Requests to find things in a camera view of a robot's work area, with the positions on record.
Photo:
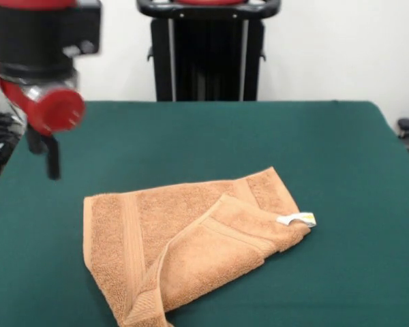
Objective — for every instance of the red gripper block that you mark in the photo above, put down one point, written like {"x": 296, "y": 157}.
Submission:
{"x": 54, "y": 110}

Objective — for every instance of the orange terry towel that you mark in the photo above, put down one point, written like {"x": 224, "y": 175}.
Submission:
{"x": 191, "y": 245}

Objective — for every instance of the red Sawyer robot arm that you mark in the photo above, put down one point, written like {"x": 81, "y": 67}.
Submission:
{"x": 37, "y": 34}

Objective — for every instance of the dark green table cloth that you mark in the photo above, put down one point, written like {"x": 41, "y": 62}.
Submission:
{"x": 327, "y": 153}

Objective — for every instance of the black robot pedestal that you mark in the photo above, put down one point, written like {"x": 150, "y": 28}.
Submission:
{"x": 208, "y": 58}

